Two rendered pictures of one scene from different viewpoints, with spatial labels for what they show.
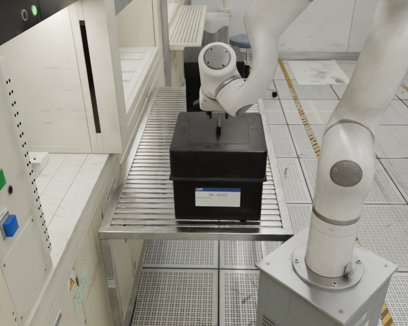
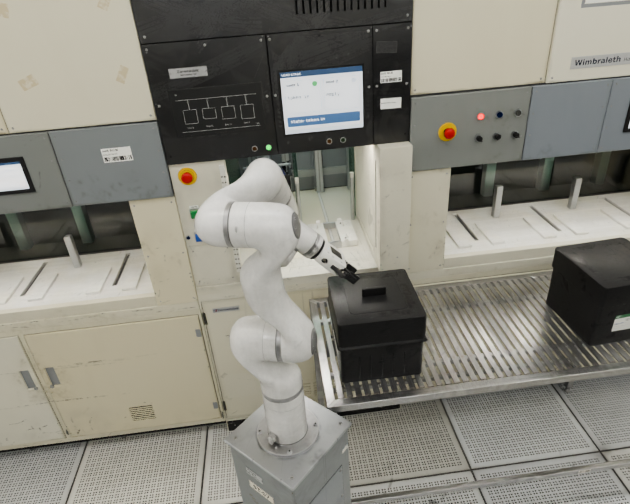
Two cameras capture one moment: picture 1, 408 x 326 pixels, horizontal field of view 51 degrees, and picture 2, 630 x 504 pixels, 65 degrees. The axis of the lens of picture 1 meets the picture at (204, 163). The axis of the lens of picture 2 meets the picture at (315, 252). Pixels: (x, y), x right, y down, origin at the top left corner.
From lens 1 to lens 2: 1.68 m
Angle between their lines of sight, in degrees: 70
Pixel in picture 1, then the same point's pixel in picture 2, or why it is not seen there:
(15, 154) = not seen: hidden behind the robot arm
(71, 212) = (294, 272)
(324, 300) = (246, 427)
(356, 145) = (239, 324)
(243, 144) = (348, 311)
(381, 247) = not seen: outside the picture
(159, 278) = (433, 418)
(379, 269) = (286, 471)
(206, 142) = (345, 291)
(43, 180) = not seen: hidden behind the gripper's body
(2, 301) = (182, 262)
